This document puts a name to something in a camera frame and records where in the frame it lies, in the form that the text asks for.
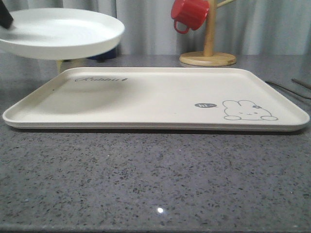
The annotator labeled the grey curtain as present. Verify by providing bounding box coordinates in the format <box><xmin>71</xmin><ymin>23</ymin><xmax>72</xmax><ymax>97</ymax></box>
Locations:
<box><xmin>5</xmin><ymin>0</ymin><xmax>311</xmax><ymax>55</ymax></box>

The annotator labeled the beige rabbit serving tray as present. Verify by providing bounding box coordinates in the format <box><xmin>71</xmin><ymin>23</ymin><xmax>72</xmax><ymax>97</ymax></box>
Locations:
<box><xmin>2</xmin><ymin>67</ymin><xmax>310</xmax><ymax>132</ymax></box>

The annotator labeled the white round plate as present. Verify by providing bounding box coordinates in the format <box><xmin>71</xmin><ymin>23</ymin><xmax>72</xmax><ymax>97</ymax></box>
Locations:
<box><xmin>0</xmin><ymin>8</ymin><xmax>125</xmax><ymax>60</ymax></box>

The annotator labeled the red mug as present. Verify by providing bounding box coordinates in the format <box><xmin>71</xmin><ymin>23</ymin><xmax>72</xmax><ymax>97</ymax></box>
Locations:
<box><xmin>171</xmin><ymin>0</ymin><xmax>209</xmax><ymax>34</ymax></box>

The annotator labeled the dark blue mug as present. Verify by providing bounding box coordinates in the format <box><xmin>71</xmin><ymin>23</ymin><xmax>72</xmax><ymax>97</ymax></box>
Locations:
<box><xmin>88</xmin><ymin>48</ymin><xmax>117</xmax><ymax>61</ymax></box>

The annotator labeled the silver chopstick pair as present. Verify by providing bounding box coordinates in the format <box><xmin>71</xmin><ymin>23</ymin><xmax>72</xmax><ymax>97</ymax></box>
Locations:
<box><xmin>291</xmin><ymin>79</ymin><xmax>311</xmax><ymax>90</ymax></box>

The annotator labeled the wooden mug tree stand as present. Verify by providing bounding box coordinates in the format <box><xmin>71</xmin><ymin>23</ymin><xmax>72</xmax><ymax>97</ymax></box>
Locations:
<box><xmin>179</xmin><ymin>0</ymin><xmax>236</xmax><ymax>67</ymax></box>

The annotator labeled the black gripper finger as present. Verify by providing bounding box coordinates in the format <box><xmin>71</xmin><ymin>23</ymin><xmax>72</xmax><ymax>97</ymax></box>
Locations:
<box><xmin>0</xmin><ymin>0</ymin><xmax>13</xmax><ymax>29</ymax></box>

